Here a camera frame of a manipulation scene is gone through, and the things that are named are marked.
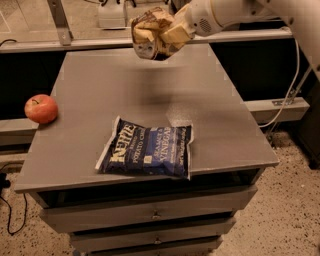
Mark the white device on floor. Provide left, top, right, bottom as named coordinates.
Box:
left=98, top=0, right=127, bottom=29

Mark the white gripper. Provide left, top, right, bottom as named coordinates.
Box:
left=160, top=0, right=222, bottom=44

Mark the metal railing frame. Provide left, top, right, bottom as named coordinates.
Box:
left=0, top=0, right=293, bottom=53

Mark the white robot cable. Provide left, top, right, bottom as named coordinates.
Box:
left=259, top=38, right=301, bottom=129

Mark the brown chip bag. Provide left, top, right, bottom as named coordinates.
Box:
left=131, top=7, right=184, bottom=61

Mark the grey drawer cabinet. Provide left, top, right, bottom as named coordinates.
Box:
left=15, top=45, right=278, bottom=256

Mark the red apple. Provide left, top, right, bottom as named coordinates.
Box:
left=24, top=94, right=58, bottom=124

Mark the black floor cable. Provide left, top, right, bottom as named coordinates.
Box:
left=0, top=171, right=28, bottom=236

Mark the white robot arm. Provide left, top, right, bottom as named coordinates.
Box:
left=160, top=0, right=320, bottom=79

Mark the blue Kettle chip bag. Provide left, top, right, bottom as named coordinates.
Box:
left=95, top=116, right=193, bottom=179

